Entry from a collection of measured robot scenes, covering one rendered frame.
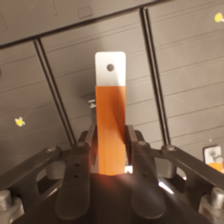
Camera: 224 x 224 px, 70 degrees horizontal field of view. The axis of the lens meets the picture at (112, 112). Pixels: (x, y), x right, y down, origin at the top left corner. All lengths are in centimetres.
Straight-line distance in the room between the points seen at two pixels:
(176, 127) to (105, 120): 14
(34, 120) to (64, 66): 9
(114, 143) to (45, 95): 13
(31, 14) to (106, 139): 18
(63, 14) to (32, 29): 4
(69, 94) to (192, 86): 18
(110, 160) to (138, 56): 14
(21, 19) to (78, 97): 12
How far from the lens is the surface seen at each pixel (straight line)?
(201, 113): 27
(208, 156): 32
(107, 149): 16
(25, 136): 29
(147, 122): 25
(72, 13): 23
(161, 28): 24
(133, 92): 23
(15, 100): 27
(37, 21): 24
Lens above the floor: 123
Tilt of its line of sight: 73 degrees down
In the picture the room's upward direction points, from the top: 180 degrees clockwise
